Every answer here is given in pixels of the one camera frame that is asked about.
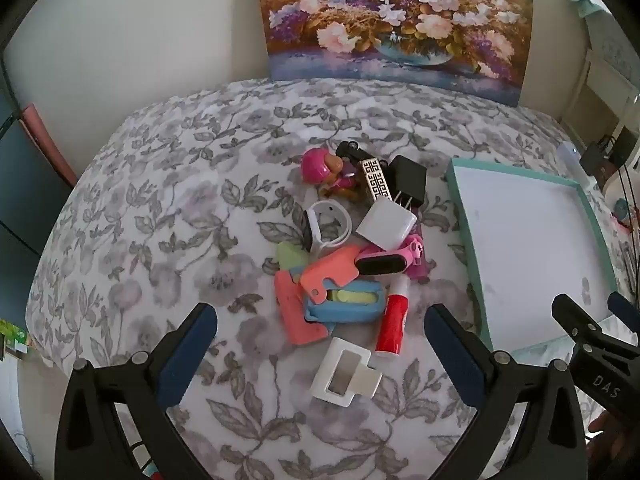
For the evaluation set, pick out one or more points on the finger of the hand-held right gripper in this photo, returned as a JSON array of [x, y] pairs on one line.
[[575, 320], [625, 310]]

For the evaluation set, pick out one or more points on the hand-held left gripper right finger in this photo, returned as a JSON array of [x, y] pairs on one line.
[[452, 355]]

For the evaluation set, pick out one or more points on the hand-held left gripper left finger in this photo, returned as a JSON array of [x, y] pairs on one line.
[[192, 355]]

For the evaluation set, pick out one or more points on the red glue tube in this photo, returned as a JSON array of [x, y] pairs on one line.
[[391, 325]]

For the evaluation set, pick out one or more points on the teal cardboard box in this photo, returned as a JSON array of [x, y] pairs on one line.
[[525, 235]]

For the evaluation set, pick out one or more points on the salmon plastic piece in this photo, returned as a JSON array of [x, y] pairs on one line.
[[290, 310]]

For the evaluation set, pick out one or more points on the blue plastic case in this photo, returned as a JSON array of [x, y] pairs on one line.
[[350, 312]]

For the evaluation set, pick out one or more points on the light green plastic piece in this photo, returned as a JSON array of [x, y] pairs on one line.
[[290, 257]]

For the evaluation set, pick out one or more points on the coral plastic clip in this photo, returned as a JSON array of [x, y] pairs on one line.
[[330, 270]]

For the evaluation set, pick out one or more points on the patterned metal lighter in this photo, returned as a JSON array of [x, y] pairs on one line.
[[374, 180]]

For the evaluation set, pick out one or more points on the pink toy figure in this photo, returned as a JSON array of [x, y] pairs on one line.
[[320, 162]]

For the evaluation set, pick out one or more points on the person's right hand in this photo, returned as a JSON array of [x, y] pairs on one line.
[[612, 447]]

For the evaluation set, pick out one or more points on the magenta tube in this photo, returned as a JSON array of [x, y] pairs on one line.
[[417, 270]]

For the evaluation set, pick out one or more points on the blue round badge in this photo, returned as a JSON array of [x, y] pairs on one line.
[[622, 207]]

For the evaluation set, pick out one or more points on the grey floral blanket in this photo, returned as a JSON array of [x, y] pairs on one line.
[[175, 210]]

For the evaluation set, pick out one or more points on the white cube charger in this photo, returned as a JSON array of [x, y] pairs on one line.
[[385, 222]]

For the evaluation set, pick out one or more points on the black power adapter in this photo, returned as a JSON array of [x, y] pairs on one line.
[[592, 157]]

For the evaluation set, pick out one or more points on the white power strip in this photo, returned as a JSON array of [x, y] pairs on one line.
[[567, 157]]

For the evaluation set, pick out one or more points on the white smartwatch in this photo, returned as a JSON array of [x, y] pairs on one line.
[[315, 240]]

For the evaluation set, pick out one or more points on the green paper package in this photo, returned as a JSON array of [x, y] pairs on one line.
[[12, 337]]

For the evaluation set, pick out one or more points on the black plug adapter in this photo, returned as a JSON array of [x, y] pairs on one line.
[[407, 175]]

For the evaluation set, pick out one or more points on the black toy car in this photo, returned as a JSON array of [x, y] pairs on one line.
[[350, 150]]

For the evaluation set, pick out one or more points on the dark wardrobe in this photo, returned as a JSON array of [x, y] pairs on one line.
[[20, 185]]

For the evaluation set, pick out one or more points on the pink board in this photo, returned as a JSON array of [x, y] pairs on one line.
[[45, 145]]

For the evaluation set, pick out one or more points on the light teal cloth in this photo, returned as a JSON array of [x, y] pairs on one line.
[[587, 5]]

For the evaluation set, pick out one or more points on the floral painting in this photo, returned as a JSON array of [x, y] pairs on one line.
[[400, 20]]

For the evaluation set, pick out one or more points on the white plastic frame clip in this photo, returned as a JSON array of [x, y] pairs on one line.
[[325, 375]]

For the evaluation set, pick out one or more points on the white wooden frame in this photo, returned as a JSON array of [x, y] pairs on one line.
[[600, 95]]

